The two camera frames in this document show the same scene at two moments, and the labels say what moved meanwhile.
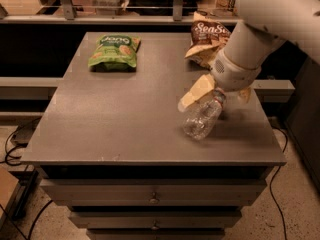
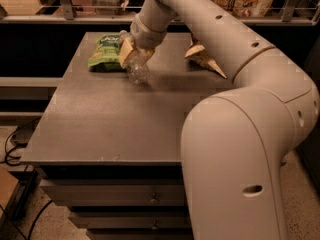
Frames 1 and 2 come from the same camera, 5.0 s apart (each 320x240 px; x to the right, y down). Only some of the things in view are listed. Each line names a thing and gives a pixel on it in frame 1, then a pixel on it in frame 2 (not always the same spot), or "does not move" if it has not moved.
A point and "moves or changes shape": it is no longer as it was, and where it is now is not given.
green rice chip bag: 114,53 does not move
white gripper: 233,74 → 149,39
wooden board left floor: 8,184 does not move
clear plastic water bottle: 201,117 moves or changes shape
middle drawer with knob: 156,220 does not move
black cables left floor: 10,150 does not move
